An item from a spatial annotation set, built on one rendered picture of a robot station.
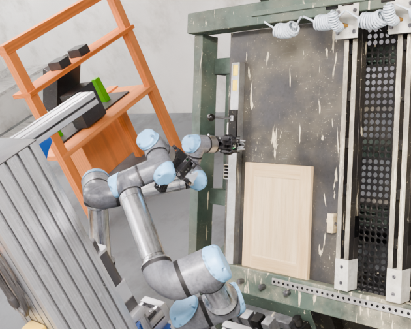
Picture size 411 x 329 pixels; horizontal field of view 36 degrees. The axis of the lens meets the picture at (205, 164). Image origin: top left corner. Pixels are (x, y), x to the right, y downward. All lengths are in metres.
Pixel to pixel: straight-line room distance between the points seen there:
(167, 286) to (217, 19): 1.53
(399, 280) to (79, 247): 1.18
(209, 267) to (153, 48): 5.82
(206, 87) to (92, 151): 3.78
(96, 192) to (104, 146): 4.48
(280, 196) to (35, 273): 1.22
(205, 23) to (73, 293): 1.52
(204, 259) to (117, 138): 5.27
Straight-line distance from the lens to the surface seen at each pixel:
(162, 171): 2.03
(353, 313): 2.64
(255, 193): 2.92
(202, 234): 3.18
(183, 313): 2.25
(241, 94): 2.98
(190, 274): 1.86
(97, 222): 2.63
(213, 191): 3.17
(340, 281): 2.62
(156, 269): 1.89
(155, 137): 2.10
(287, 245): 2.83
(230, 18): 2.97
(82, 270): 2.15
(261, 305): 2.96
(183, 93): 7.54
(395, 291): 2.51
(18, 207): 1.98
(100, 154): 6.88
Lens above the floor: 2.59
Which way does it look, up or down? 25 degrees down
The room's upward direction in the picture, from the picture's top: 23 degrees counter-clockwise
